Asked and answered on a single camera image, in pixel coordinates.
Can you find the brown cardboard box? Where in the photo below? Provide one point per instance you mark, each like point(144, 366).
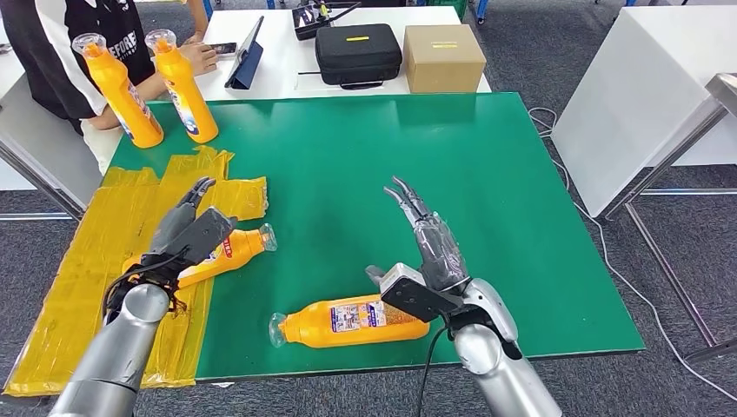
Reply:
point(443, 62)

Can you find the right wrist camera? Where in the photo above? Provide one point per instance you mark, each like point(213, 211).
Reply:
point(411, 293)

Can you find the grey smartphone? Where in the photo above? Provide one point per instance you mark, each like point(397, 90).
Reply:
point(224, 49)

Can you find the person's left forearm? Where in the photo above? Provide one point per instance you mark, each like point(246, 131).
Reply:
point(197, 17)

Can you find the black carry case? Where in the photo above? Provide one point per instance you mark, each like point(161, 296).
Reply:
point(357, 56)

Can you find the person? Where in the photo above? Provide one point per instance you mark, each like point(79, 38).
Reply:
point(52, 63)

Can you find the orange detergent bottle clear cap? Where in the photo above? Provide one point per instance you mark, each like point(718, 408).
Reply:
point(311, 328)
point(242, 247)
point(185, 98)
point(124, 103)

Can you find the person's right hand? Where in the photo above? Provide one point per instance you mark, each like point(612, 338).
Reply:
point(201, 58)

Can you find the grey desk with metal legs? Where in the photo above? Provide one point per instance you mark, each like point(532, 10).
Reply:
point(34, 149)

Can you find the person's right forearm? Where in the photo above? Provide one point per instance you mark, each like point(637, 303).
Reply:
point(151, 86)

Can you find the white side table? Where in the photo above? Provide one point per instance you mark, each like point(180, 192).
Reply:
point(633, 103)

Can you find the silver metal table frame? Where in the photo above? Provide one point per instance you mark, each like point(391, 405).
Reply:
point(722, 95)

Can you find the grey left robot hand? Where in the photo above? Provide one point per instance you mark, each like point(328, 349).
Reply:
point(170, 224)

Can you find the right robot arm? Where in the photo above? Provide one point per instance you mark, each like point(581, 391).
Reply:
point(501, 362)

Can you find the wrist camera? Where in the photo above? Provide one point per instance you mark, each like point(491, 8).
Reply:
point(411, 293)
point(201, 233)

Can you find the tablet with navy case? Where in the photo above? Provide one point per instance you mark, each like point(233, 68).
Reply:
point(247, 60)

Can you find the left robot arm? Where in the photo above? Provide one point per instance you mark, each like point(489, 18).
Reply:
point(115, 351)

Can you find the black remote controller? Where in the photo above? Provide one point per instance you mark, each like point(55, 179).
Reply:
point(308, 22)

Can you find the yellow taped plastic mat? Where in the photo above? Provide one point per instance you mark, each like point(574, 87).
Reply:
point(75, 299)

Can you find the blue metal rack leg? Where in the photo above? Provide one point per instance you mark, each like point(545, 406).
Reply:
point(208, 7)
point(482, 8)

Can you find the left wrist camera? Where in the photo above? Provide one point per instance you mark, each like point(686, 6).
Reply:
point(201, 233)

